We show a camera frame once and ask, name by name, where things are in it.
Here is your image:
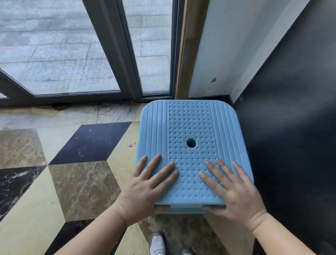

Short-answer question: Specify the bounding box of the person's left hand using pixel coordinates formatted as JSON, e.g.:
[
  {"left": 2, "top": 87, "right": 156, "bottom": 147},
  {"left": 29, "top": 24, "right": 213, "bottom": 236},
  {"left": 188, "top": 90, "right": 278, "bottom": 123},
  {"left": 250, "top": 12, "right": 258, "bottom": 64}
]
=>
[{"left": 114, "top": 154, "right": 180, "bottom": 228}]

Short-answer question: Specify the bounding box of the person's right hand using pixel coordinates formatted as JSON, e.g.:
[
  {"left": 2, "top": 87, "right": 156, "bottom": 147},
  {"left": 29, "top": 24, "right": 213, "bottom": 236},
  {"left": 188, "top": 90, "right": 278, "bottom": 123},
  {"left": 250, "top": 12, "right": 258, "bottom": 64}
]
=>
[{"left": 199, "top": 158, "right": 269, "bottom": 232}]

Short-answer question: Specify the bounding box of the blue plastic stool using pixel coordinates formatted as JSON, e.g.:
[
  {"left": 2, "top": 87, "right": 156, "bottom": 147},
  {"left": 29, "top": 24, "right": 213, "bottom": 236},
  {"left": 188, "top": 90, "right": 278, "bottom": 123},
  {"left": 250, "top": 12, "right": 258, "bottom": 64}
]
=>
[{"left": 136, "top": 100, "right": 254, "bottom": 214}]

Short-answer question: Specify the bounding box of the person's right forearm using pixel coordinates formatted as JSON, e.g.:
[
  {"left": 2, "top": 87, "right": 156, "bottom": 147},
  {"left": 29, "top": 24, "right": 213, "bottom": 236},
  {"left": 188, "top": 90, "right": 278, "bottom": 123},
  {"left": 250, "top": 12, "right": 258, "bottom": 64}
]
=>
[{"left": 251, "top": 212, "right": 317, "bottom": 255}]

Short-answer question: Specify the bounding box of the person's left forearm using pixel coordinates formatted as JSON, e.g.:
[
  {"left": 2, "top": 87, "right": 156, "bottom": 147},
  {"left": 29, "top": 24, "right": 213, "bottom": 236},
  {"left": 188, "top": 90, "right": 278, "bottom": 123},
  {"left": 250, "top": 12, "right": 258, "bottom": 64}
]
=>
[{"left": 54, "top": 204, "right": 132, "bottom": 255}]

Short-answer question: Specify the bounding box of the white shoe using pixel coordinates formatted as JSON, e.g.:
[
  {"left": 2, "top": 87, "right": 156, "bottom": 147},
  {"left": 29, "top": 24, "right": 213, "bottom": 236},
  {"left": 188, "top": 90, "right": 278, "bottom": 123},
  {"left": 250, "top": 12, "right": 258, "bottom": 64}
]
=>
[{"left": 149, "top": 232, "right": 167, "bottom": 255}]

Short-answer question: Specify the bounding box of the black baseboard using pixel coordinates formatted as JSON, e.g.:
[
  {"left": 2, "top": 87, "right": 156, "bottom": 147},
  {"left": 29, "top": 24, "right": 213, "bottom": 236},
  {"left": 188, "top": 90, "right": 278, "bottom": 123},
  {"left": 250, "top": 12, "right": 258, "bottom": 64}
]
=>
[{"left": 187, "top": 94, "right": 234, "bottom": 106}]

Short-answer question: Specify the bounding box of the dark framed glass door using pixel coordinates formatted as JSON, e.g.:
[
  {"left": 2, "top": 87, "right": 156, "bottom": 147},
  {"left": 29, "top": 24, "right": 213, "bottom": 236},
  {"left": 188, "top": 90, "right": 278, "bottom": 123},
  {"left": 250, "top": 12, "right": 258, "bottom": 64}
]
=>
[{"left": 0, "top": 0, "right": 185, "bottom": 108}]

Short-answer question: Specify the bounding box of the wooden door frame trim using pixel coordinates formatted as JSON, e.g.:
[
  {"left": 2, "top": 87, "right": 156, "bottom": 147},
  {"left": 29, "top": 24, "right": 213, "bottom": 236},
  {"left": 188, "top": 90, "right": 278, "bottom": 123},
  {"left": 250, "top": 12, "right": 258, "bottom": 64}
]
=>
[{"left": 175, "top": 0, "right": 210, "bottom": 100}]

